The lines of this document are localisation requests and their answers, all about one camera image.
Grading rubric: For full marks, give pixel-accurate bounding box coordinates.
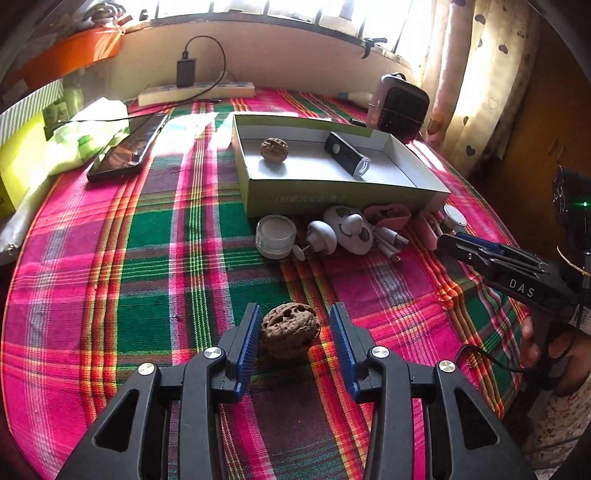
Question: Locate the wooden cabinet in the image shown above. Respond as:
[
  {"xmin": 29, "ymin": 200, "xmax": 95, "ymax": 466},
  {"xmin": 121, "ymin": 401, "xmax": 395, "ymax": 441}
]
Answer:
[{"xmin": 471, "ymin": 18, "xmax": 591, "ymax": 222}]

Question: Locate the green printed packet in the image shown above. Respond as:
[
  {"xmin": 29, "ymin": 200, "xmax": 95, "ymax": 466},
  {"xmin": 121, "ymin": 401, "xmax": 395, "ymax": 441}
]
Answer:
[{"xmin": 42, "ymin": 95, "xmax": 85, "ymax": 136}]

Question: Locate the white power strip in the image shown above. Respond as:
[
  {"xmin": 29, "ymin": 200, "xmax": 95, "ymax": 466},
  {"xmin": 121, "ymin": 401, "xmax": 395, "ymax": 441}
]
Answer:
[{"xmin": 138, "ymin": 82, "xmax": 256, "ymax": 108}]

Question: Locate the black smartphone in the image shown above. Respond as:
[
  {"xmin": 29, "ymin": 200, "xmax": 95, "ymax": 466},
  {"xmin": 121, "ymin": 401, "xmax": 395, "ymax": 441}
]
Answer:
[{"xmin": 87, "ymin": 112, "xmax": 170, "ymax": 182}]

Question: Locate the heart print curtain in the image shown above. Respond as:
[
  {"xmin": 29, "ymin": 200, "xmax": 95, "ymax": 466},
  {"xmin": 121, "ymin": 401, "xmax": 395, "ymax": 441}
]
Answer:
[{"xmin": 418, "ymin": 0, "xmax": 541, "ymax": 178}]

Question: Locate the white green plastic bag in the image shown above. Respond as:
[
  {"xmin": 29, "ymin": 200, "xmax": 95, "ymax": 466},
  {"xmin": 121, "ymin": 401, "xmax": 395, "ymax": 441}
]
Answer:
[{"xmin": 42, "ymin": 98, "xmax": 131, "ymax": 176}]

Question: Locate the plaid tablecloth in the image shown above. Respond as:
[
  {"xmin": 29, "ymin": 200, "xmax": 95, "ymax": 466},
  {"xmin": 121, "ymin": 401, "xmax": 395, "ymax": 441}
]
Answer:
[{"xmin": 0, "ymin": 88, "xmax": 532, "ymax": 480}]

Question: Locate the speckled beige cloth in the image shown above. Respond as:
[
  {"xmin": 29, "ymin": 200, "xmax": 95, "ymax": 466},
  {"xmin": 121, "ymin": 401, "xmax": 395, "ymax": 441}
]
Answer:
[{"xmin": 526, "ymin": 383, "xmax": 591, "ymax": 469}]

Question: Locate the person's right hand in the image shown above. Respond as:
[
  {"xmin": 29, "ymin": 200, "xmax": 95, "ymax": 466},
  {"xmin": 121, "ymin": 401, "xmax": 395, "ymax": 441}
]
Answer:
[{"xmin": 521, "ymin": 314, "xmax": 591, "ymax": 398}]

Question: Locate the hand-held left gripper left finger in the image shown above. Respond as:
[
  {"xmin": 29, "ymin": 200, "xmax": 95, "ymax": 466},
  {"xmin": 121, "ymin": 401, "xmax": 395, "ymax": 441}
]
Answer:
[{"xmin": 55, "ymin": 302, "xmax": 264, "ymax": 480}]

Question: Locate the yellow-green striped box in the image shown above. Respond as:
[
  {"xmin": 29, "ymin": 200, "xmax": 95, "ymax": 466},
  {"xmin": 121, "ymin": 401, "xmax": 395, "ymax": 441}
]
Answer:
[{"xmin": 0, "ymin": 78, "xmax": 64, "ymax": 220}]

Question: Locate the black flashlight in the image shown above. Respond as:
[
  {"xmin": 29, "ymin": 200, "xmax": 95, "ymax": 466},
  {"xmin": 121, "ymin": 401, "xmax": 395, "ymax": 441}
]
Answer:
[{"xmin": 324, "ymin": 131, "xmax": 371, "ymax": 181}]

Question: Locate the shallow cardboard box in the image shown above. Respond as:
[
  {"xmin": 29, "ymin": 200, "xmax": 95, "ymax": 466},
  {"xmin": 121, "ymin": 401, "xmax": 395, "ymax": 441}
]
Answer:
[{"xmin": 230, "ymin": 113, "xmax": 452, "ymax": 219}]

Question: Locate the small white cream jar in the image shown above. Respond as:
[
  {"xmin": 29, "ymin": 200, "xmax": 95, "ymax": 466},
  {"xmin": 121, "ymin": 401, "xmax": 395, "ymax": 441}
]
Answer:
[{"xmin": 255, "ymin": 215, "xmax": 297, "ymax": 260}]

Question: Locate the black power adapter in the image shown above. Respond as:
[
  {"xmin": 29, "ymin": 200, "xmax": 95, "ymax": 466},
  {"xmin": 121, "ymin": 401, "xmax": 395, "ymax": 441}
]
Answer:
[{"xmin": 176, "ymin": 58, "xmax": 197, "ymax": 88}]

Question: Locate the white mushroom-shaped toy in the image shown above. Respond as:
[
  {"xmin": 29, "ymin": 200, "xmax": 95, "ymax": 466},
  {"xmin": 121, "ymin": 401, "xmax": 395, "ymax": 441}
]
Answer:
[{"xmin": 292, "ymin": 220, "xmax": 338, "ymax": 261}]

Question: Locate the black clip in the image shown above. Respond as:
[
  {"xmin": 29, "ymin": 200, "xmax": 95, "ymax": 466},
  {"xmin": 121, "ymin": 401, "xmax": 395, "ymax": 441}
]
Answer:
[{"xmin": 360, "ymin": 38, "xmax": 387, "ymax": 61}]

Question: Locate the orange container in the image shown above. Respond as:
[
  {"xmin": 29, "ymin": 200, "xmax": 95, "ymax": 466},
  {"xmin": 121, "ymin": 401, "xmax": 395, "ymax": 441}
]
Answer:
[{"xmin": 7, "ymin": 25, "xmax": 124, "ymax": 90}]

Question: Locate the white oval smiley gadget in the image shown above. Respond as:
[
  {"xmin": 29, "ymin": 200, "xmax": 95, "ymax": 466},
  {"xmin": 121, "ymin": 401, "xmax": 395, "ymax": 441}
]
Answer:
[{"xmin": 322, "ymin": 205, "xmax": 374, "ymax": 255}]

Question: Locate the black pink desk heater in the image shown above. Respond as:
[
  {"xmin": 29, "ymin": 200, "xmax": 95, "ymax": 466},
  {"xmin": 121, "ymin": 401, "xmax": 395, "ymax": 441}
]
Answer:
[{"xmin": 366, "ymin": 73, "xmax": 431, "ymax": 145}]

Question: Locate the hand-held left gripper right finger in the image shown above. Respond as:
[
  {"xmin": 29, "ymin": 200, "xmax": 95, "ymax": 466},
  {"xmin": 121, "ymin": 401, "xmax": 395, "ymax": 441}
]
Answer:
[{"xmin": 329, "ymin": 302, "xmax": 539, "ymax": 480}]

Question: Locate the black charging cable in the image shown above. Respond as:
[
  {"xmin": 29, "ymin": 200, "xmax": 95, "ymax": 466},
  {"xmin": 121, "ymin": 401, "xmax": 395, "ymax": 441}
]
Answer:
[{"xmin": 134, "ymin": 36, "xmax": 228, "ymax": 114}]

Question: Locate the white green suction cup holder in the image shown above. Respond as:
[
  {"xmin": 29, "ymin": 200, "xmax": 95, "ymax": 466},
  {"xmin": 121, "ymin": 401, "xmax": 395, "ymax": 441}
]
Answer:
[{"xmin": 442, "ymin": 204, "xmax": 468, "ymax": 233}]

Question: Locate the white USB cable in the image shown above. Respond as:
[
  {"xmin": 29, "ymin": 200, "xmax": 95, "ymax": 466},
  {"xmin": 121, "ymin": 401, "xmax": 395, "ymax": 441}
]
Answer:
[{"xmin": 369, "ymin": 224, "xmax": 410, "ymax": 265}]

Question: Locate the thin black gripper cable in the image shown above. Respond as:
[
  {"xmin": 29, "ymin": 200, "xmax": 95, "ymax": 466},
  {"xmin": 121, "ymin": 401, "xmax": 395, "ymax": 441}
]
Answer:
[{"xmin": 454, "ymin": 345, "xmax": 526, "ymax": 373}]

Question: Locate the pink cable case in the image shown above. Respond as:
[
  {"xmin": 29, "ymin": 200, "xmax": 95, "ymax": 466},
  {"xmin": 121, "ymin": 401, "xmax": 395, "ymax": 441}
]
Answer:
[{"xmin": 362, "ymin": 203, "xmax": 412, "ymax": 230}]

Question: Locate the brown wrinkled walnut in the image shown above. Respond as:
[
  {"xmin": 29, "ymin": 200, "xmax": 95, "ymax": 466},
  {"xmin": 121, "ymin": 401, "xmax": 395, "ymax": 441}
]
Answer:
[
  {"xmin": 260, "ymin": 138, "xmax": 290, "ymax": 162},
  {"xmin": 261, "ymin": 302, "xmax": 321, "ymax": 360}
]

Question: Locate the white plastic sheet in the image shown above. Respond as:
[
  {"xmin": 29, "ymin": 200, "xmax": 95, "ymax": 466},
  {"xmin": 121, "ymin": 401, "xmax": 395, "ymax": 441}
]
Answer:
[{"xmin": 0, "ymin": 205, "xmax": 40, "ymax": 266}]

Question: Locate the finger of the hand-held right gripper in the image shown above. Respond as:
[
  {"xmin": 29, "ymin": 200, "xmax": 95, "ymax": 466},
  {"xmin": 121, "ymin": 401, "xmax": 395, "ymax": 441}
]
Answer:
[
  {"xmin": 455, "ymin": 232, "xmax": 550, "ymax": 273},
  {"xmin": 436, "ymin": 234, "xmax": 509, "ymax": 282}
]

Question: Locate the window with metal bars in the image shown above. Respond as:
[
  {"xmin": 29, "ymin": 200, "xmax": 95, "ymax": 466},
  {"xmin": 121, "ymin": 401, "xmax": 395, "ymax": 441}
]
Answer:
[{"xmin": 152, "ymin": 0, "xmax": 437, "ymax": 63}]

